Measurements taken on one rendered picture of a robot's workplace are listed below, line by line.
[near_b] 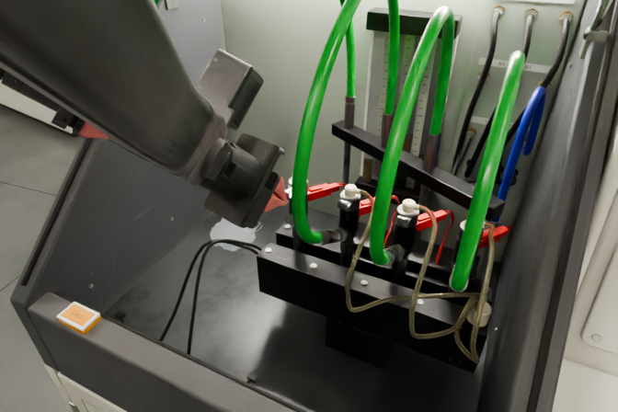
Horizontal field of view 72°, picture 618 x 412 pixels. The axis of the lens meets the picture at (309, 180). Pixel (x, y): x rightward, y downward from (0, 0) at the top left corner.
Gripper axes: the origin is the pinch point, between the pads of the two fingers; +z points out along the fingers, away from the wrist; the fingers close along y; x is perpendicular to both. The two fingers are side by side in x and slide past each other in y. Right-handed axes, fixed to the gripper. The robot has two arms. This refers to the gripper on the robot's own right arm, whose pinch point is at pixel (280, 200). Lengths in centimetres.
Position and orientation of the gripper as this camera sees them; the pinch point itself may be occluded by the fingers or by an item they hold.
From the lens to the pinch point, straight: 57.8
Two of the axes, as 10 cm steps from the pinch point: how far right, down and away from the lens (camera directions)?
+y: 4.5, -8.9, 1.0
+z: 4.6, 3.3, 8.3
